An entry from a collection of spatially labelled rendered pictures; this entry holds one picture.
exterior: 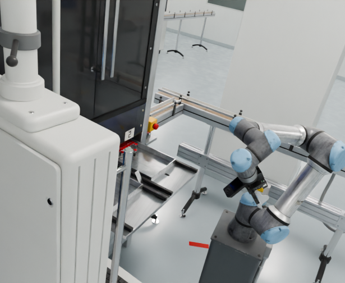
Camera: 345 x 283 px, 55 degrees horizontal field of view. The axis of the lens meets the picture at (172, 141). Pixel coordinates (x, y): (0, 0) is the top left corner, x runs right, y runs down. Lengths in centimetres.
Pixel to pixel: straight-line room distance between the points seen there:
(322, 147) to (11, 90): 118
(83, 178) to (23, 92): 24
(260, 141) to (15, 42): 83
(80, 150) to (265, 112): 256
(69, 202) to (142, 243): 196
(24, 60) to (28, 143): 18
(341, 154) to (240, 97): 181
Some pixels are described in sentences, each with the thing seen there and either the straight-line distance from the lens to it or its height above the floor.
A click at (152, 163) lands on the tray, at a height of 88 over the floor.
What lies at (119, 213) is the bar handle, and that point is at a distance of 98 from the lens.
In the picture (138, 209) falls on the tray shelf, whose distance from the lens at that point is 161.
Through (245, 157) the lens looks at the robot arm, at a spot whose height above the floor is 137.
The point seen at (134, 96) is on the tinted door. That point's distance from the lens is 185.
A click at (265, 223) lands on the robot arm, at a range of 155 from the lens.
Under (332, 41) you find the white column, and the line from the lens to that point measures 293.
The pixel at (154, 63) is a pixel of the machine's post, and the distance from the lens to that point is 190.
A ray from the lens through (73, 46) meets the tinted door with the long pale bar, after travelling 141.
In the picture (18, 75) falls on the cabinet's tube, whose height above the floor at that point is 164.
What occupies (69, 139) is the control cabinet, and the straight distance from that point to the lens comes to 75.
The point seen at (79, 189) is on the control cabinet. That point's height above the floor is 146.
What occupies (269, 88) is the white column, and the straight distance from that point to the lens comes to 308.
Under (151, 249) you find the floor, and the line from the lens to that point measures 265.
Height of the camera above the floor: 192
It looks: 28 degrees down
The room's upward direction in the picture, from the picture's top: 11 degrees clockwise
